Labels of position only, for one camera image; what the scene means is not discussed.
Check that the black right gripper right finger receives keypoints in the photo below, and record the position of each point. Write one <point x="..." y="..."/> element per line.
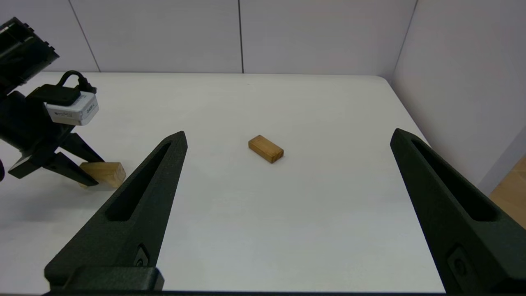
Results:
<point x="472" y="246"/>

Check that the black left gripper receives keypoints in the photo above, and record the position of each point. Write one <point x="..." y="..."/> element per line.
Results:
<point x="28" y="131"/>

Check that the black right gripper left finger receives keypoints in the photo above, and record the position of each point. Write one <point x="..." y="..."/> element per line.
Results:
<point x="135" y="213"/>

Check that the arched wooden block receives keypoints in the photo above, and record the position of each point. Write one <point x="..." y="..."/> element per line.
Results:
<point x="104" y="173"/>

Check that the rectangular wooden block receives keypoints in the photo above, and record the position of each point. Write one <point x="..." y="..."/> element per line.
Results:
<point x="266" y="149"/>

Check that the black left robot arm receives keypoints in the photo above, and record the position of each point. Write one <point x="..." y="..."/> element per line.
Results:
<point x="20" y="49"/>

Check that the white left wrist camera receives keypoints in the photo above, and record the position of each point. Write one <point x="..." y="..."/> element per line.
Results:
<point x="72" y="109"/>

